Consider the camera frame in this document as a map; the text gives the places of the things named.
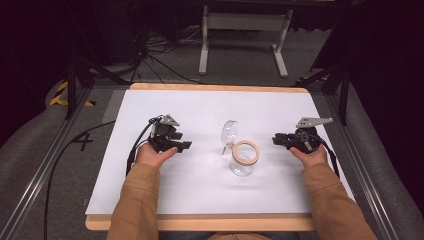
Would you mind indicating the white sheet table cover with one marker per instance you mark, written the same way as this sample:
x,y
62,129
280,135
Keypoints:
x,y
206,190

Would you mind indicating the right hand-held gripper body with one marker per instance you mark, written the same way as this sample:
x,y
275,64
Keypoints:
x,y
305,140

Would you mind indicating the aluminium floor rail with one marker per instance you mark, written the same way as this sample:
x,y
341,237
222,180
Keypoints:
x,y
40,176
363,170

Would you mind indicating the clear glass jar hinged lid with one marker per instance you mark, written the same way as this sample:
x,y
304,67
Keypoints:
x,y
245,160

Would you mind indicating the white metal table frame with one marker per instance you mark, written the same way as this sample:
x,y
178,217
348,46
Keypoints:
x,y
245,21

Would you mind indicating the person's right hand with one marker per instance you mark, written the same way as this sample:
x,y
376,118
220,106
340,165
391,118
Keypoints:
x,y
313,158

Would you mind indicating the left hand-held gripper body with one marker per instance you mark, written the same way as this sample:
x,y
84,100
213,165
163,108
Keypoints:
x,y
163,133

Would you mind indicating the black metal stand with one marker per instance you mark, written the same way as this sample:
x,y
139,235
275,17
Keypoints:
x,y
71,90
343,96

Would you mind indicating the person's left hand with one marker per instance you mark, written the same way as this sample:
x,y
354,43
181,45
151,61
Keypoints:
x,y
150,158

